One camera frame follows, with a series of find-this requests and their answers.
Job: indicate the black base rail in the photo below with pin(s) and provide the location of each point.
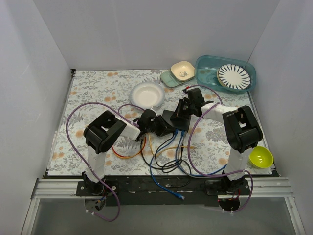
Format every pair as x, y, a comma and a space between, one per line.
163, 190

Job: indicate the green divided tray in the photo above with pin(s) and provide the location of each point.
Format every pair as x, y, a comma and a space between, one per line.
169, 79

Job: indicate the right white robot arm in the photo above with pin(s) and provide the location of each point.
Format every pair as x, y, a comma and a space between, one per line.
242, 131

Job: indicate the teal plastic basin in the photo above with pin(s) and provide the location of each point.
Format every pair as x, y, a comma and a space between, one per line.
206, 73

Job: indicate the floral table mat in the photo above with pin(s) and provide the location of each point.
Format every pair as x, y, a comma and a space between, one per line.
94, 92

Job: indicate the lime green bowl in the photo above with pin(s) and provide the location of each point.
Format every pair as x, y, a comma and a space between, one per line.
261, 157

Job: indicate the white round bowl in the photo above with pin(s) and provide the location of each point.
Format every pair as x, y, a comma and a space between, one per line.
147, 95

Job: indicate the blue striped white plate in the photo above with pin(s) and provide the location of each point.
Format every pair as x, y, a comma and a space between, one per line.
233, 76

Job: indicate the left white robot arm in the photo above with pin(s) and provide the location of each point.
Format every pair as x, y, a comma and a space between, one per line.
103, 132

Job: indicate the black network switch box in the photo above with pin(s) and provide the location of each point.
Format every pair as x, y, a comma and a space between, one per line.
181, 123

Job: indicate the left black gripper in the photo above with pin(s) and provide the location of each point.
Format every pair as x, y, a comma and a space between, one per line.
163, 125

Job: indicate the cream square panda bowl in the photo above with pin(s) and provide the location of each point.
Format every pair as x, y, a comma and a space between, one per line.
183, 71

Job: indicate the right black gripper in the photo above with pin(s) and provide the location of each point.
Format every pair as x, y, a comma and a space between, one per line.
182, 112

